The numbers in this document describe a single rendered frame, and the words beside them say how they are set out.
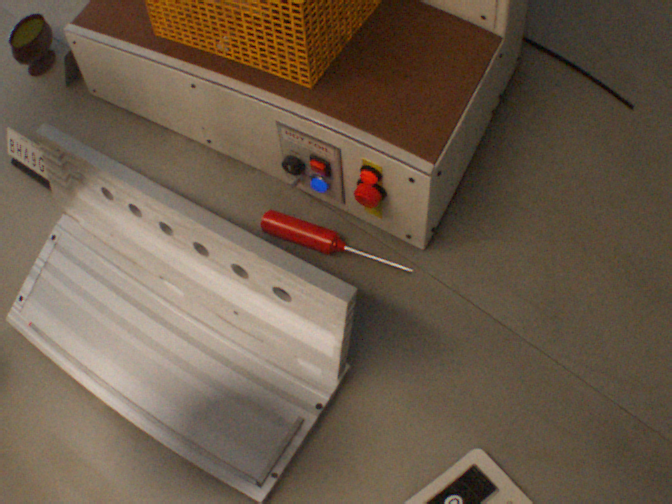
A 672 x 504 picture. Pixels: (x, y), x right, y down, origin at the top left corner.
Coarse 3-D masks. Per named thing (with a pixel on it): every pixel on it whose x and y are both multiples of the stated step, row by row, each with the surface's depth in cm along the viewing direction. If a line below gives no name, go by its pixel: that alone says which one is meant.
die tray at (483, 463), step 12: (468, 456) 92; (480, 456) 92; (456, 468) 92; (468, 468) 92; (480, 468) 91; (492, 468) 91; (444, 480) 91; (492, 480) 91; (504, 480) 90; (420, 492) 91; (432, 492) 91; (504, 492) 90; (516, 492) 90
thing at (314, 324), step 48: (48, 144) 89; (96, 192) 94; (144, 192) 84; (144, 240) 95; (192, 240) 89; (240, 240) 82; (192, 288) 95; (240, 288) 91; (288, 288) 85; (336, 288) 80; (288, 336) 91; (336, 336) 85
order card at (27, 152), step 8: (8, 128) 107; (8, 136) 109; (16, 136) 107; (8, 144) 110; (16, 144) 109; (24, 144) 107; (32, 144) 106; (8, 152) 111; (16, 152) 110; (24, 152) 108; (32, 152) 107; (40, 152) 106; (24, 160) 110; (32, 160) 108; (40, 160) 107; (32, 168) 109; (40, 168) 108
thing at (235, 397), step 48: (48, 240) 104; (96, 240) 104; (48, 288) 101; (96, 288) 101; (144, 288) 101; (48, 336) 99; (96, 336) 99; (144, 336) 99; (192, 336) 98; (240, 336) 98; (96, 384) 96; (144, 384) 96; (192, 384) 96; (240, 384) 96; (288, 384) 96; (336, 384) 96; (192, 432) 94; (240, 432) 94; (240, 480) 91
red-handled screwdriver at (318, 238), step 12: (264, 216) 103; (276, 216) 103; (288, 216) 103; (264, 228) 103; (276, 228) 103; (288, 228) 102; (300, 228) 102; (312, 228) 102; (324, 228) 102; (288, 240) 103; (300, 240) 102; (312, 240) 102; (324, 240) 101; (336, 240) 102; (324, 252) 102; (360, 252) 102; (396, 264) 101
